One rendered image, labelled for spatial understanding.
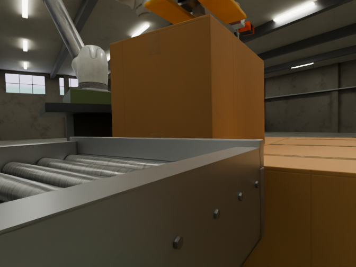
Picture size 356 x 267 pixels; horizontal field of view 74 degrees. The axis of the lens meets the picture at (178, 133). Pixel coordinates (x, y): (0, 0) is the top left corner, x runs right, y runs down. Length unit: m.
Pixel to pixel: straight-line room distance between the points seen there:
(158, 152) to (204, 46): 0.32
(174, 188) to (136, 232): 0.06
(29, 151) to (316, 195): 0.79
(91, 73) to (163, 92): 0.67
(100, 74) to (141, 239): 1.19
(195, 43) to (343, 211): 0.53
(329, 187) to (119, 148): 0.55
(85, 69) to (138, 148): 0.76
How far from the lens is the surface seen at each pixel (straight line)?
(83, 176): 0.51
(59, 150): 0.90
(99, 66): 1.37
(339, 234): 0.62
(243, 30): 1.61
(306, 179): 0.59
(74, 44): 1.64
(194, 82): 0.69
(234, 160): 0.39
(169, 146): 0.62
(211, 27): 0.71
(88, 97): 1.26
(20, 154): 0.85
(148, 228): 0.22
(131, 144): 0.71
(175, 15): 1.10
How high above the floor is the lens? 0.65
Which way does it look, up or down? 2 degrees down
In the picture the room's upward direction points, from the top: 1 degrees counter-clockwise
